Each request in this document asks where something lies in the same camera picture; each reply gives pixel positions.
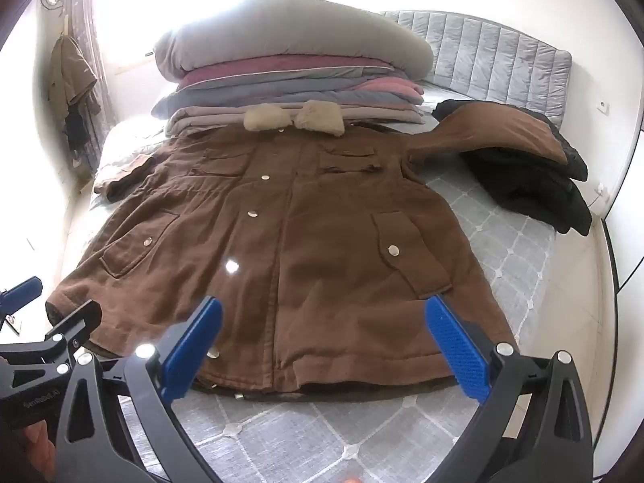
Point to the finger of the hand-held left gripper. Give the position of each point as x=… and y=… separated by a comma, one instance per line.
x=75, y=323
x=22, y=292

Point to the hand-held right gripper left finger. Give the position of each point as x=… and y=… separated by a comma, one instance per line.
x=193, y=349

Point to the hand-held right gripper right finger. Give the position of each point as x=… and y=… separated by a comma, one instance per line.
x=458, y=347

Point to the brown coat with fur collar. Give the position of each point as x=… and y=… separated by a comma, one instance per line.
x=302, y=251

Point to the grey patterned bed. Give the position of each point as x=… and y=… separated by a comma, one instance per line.
x=508, y=261

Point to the hanging dark garment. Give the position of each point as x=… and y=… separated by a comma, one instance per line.
x=76, y=128

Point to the black jacket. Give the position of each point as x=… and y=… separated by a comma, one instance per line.
x=543, y=186

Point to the hanging brown jacket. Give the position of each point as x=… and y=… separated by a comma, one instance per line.
x=70, y=73

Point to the beige folded blanket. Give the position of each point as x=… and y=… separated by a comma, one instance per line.
x=211, y=115

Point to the blue-grey folded blanket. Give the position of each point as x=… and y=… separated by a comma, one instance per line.
x=261, y=94

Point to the patterned curtain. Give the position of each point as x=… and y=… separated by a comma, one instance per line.
x=88, y=35

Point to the pink folded blanket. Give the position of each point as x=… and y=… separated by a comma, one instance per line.
x=395, y=86

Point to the grey quilted headboard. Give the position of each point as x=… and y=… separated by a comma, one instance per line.
x=493, y=60

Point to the maroon folded blanket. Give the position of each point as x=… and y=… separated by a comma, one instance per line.
x=281, y=71

